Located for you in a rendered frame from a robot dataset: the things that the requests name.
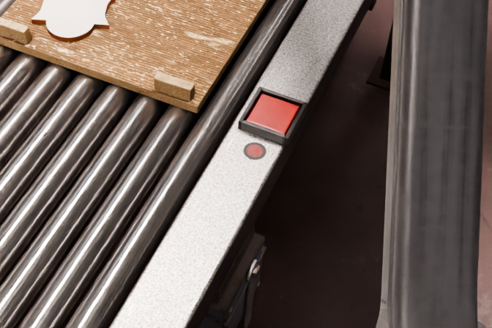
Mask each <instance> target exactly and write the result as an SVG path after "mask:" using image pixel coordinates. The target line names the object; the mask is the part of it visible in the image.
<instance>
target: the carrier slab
mask: <svg viewBox="0 0 492 328"><path fill-rule="evenodd" d="M43 1H44V0H16V1H15V2H14V3H13V4H12V6H11V7H10V8H9V9H8V10H7V11H6V12H5V13H4V14H3V15H2V16H1V18H3V19H6V20H9V21H14V22H17V23H21V24H23V25H25V26H28V27H29V30H30V32H31V37H32V39H31V41H30V42H29V44H27V45H24V44H23V43H20V42H18V41H16V40H13V39H10V38H8V37H0V45H3V46H6V47H8V48H12V49H15V50H17V51H20V52H23V53H27V54H29V55H31V56H35V57H37V58H40V59H43V60H46V61H48V62H52V63H54V64H57V65H60V66H63V67H66V68H69V69H71V70H74V71H77V72H81V73H83V74H85V75H89V76H92V77H94V78H97V79H100V80H102V81H106V82H109V83H112V84H114V85H117V86H120V87H123V88H125V89H129V90H131V91H134V92H137V93H139V94H143V95H146V96H148V97H151V98H154V99H156V100H160V101H163V102H165V103H168V104H171V105H175V106H177V107H179V108H183V109H185V110H188V111H192V112H193V113H198V112H199V111H200V109H201V108H202V106H203V104H204V103H205V102H206V100H207V98H208V96H209V95H210V94H211V92H212V90H213V88H214V87H215V86H216V84H217V82H218V81H219V80H220V78H221V76H222V75H223V73H224V72H225V70H226V68H227V67H228V65H229V64H230V62H231V60H232V59H233V57H234V56H235V54H236V52H237V51H238V50H239V48H240V46H241V45H242V43H243V42H244V40H245V38H246V37H247V35H248V34H249V32H250V30H251V29H252V27H253V26H254V24H255V23H256V21H257V20H258V18H259V16H260V15H261V13H262V12H263V10H264V8H265V7H266V5H267V4H268V2H269V0H115V1H114V2H113V3H112V4H111V5H110V7H109V8H108V10H107V13H106V17H105V18H106V20H107V22H108V24H109V29H94V31H93V32H92V33H91V34H90V35H89V36H88V37H86V38H84V39H82V40H79V41H75V42H63V41H60V40H57V39H55V38H53V37H52V36H51V35H49V33H48V30H47V27H46V25H44V24H34V23H31V19H32V18H33V17H34V16H35V15H36V14H37V13H38V12H39V11H40V10H41V8H42V3H43ZM158 71H160V72H163V73H165V74H166V75H170V76H172V77H175V78H181V79H183V80H186V81H189V82H192V83H194V84H195V95H194V97H193V98H192V100H191V101H187V100H183V99H179V98H177V97H174V96H172V95H170V94H166V93H163V92H159V91H157V90H155V89H154V76H155V75H156V74H157V72H158Z"/></svg>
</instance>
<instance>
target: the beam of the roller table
mask: <svg viewBox="0 0 492 328"><path fill-rule="evenodd" d="M372 2H373V0H307V2H306V4H305V5H304V7H303V8H302V10H301V12H300V14H299V15H298V17H297V19H296V20H295V21H294V24H293V25H292V27H291V28H290V30H289V31H288V33H287V35H286V37H285V38H284V40H283V41H282V43H281V45H280V47H279V48H278V50H277V51H276V53H275V55H274V56H273V58H272V60H271V62H270V63H269V65H268V66H267V68H266V69H265V71H264V73H263V75H262V76H261V78H260V79H259V81H258V83H257V84H256V86H255V88H254V90H253V91H252V92H251V94H250V96H249V97H248V99H247V101H246V103H245V104H244V106H243V107H242V109H241V111H240V112H239V114H238V116H237V117H236V119H235V120H234V123H233V124H232V125H231V127H230V129H229V131H228V132H227V134H226V135H225V137H224V139H223V140H222V142H221V144H220V145H219V147H218V148H217V151H216V152H215V154H214V155H213V157H212V159H211V160H210V161H209V164H208V165H207V167H206V168H205V170H204V172H203V173H202V175H201V177H200V179H199V180H198V181H197V183H196V185H195V187H194V188H193V190H192V192H191V193H190V195H189V196H188V198H187V200H186V201H185V203H184V205H183V206H182V208H181V209H180V211H179V213H178V215H177V216H176V218H175V220H174V221H173V223H172V224H171V226H170V228H169V229H168V231H167V233H166V234H165V236H164V237H163V240H162V241H161V243H160V244H159V246H158V247H157V249H156V251H155V252H154V254H153V256H152V257H151V259H150V261H149V263H148V264H147V265H146V267H145V269H144V271H143V272H142V274H141V276H140V277H139V279H138V281H137V282H136V284H135V285H134V287H133V289H132V291H131V292H130V294H129V295H128V297H127V298H126V300H125V302H124V304H123V305H122V307H121V309H120V310H119V312H118V313H117V315H116V317H115V319H114V320H113V322H112V323H111V325H110V326H109V328H199V327H200V325H201V322H202V321H203V319H204V317H205V315H206V313H207V311H208V309H209V308H210V306H211V304H212V302H213V300H214V298H215V296H216V295H217V293H218V291H219V289H220V287H221V285H222V284H223V281H224V280H225V278H226V275H227V274H228V272H229V270H230V268H231V266H232V264H233V263H234V261H235V259H236V257H237V255H238V253H239V251H240V250H241V248H242V246H243V244H244V242H245V240H246V238H247V236H248V234H249V233H250V230H251V228H252V227H253V225H254V223H255V221H256V219H257V217H258V216H259V214H260V212H261V210H262V208H263V206H264V204H265V203H266V201H267V199H268V197H269V195H270V193H271V192H272V189H273V187H274V186H275V184H276V182H277V180H278V178H279V176H280V174H281V173H282V171H283V169H284V167H285V165H286V163H287V161H288V159H289V157H290V156H291V153H292V152H293V150H294V148H295V146H296V144H297V142H298V140H299V139H300V137H301V135H302V133H303V131H304V129H305V128H306V126H307V124H308V122H309V120H310V118H311V116H312V115H313V112H314V110H315V109H316V106H317V105H318V103H319V101H320V99H321V97H322V95H323V93H324V92H325V90H326V88H327V86H328V84H329V82H330V81H331V79H332V76H333V75H334V73H335V71H336V69H337V68H338V65H339V63H340V61H341V60H342V58H343V56H344V54H345V52H346V50H347V49H348V47H349V45H350V43H351V41H352V39H353V37H354V35H355V34H356V32H357V29H358V28H359V26H360V24H361V22H362V20H363V18H364V17H365V15H366V13H367V11H368V9H369V7H370V5H371V4H372ZM259 87H263V88H265V89H269V90H272V91H274V92H277V93H280V94H284V95H286V96H289V97H293V98H295V99H297V100H301V101H303V102H306V103H307V111H306V113H305V115H304V116H303V118H302V121H301V122H300V124H299V126H298V128H297V130H296V132H295V133H294V135H293V137H292V139H291V141H290V142H289V144H288V146H284V144H283V145H282V144H280V143H276V142H274V141H271V140H268V139H265V138H262V137H260V136H257V135H254V134H252V133H248V132H245V131H244V130H240V129H238V123H239V119H240V118H241V116H242V114H243V113H244V111H245V109H246V107H247V106H248V104H249V103H250V101H251V100H252V98H253V96H254V94H255V93H256V91H257V89H258V88H259ZM252 142H257V143H260V144H262V145H264V146H265V148H266V155H265V156H264V157H263V158H261V159H260V160H251V159H249V158H247V157H246V156H245V154H244V152H243V149H244V147H245V146H246V145H247V144H248V143H252Z"/></svg>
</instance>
